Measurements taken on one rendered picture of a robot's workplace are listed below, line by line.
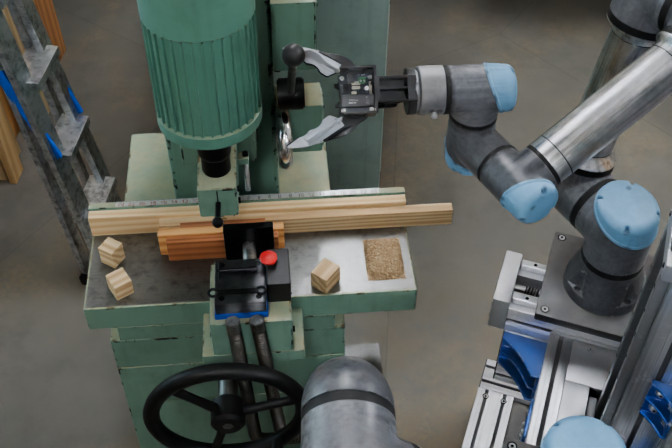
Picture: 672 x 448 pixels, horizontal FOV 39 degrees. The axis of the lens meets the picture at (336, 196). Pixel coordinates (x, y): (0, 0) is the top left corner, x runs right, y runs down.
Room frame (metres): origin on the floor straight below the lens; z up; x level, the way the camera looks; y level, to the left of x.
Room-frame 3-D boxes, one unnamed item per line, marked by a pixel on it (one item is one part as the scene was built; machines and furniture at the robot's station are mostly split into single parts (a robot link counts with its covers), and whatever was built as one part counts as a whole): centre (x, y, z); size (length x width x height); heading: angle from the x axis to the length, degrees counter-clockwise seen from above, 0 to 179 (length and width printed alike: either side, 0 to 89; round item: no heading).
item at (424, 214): (1.21, 0.05, 0.92); 0.56 x 0.02 x 0.04; 95
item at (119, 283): (1.06, 0.39, 0.92); 0.04 x 0.03 x 0.04; 35
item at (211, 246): (1.14, 0.21, 0.93); 0.20 x 0.02 x 0.05; 95
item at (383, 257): (1.14, -0.09, 0.91); 0.10 x 0.07 x 0.02; 5
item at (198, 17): (1.20, 0.21, 1.35); 0.18 x 0.18 x 0.31
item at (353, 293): (1.09, 0.15, 0.87); 0.61 x 0.30 x 0.06; 95
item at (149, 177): (1.32, 0.22, 0.76); 0.57 x 0.45 x 0.09; 5
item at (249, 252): (1.10, 0.15, 0.95); 0.09 x 0.07 x 0.09; 95
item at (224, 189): (1.22, 0.21, 1.03); 0.14 x 0.07 x 0.09; 5
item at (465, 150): (1.11, -0.22, 1.22); 0.11 x 0.08 x 0.11; 30
